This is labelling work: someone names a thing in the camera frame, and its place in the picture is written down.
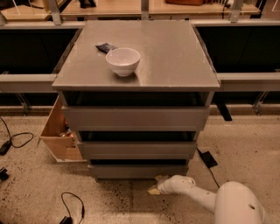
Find grey bottom drawer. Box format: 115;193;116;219
88;159;188;179

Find grey drawer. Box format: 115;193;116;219
88;159;188;179
78;131;197;160
59;91;210;131

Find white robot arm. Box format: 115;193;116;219
148;175;271;224

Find grey middle drawer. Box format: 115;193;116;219
78;131;197;160

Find grey drawer cabinet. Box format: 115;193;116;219
52;19;221;183

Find grey top drawer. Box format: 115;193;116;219
59;91;210;131

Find black power adapter right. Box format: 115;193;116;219
198;150;218;168

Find wooden box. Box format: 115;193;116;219
40;98;84;162

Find white ceramic bowl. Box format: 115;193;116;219
106;47;141;76

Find dark blue snack packet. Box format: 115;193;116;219
96;43;116;53

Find black adapter far left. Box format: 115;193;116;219
0;167;9;181

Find black cable right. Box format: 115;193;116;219
206;165;221;189

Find black cable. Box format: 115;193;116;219
59;192;86;224
206;165;221;189
0;116;35;156

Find black cable bottom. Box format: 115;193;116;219
59;192;86;224

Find black cable left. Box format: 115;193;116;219
0;116;35;156

